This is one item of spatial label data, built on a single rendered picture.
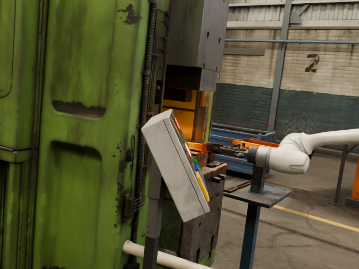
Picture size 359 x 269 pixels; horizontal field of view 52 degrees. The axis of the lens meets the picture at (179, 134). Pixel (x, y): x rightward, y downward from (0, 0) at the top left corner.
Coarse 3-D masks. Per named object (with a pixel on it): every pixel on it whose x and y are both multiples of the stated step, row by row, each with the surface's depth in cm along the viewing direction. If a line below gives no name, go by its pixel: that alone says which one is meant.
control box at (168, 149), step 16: (144, 128) 96; (160, 128) 96; (160, 144) 97; (176, 144) 97; (160, 160) 97; (176, 160) 97; (192, 160) 117; (176, 176) 98; (192, 176) 98; (176, 192) 98; (192, 192) 98; (192, 208) 99; (208, 208) 99
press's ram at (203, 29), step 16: (176, 0) 152; (192, 0) 149; (208, 0) 151; (224, 0) 168; (176, 16) 153; (192, 16) 150; (208, 16) 153; (224, 16) 170; (176, 32) 154; (192, 32) 150; (208, 32) 156; (224, 32) 174; (176, 48) 154; (192, 48) 151; (208, 48) 158; (176, 64) 155; (192, 64) 152; (208, 64) 161
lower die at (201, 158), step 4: (192, 148) 171; (192, 152) 167; (196, 152) 168; (200, 152) 169; (204, 152) 174; (196, 156) 165; (200, 156) 170; (204, 156) 174; (200, 160) 171; (204, 160) 175; (200, 164) 172; (204, 164) 176
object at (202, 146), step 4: (188, 144) 173; (192, 144) 172; (196, 144) 171; (200, 144) 170; (204, 144) 168; (212, 144) 168; (216, 144) 167; (220, 144) 167; (200, 148) 170; (204, 148) 169; (208, 152) 169; (212, 152) 168; (216, 152) 168
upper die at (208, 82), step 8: (168, 72) 162; (176, 72) 160; (184, 72) 159; (192, 72) 157; (200, 72) 156; (208, 72) 163; (216, 72) 172; (168, 80) 162; (176, 80) 161; (184, 80) 159; (192, 80) 157; (200, 80) 156; (208, 80) 164; (184, 88) 159; (192, 88) 158; (200, 88) 157; (208, 88) 166
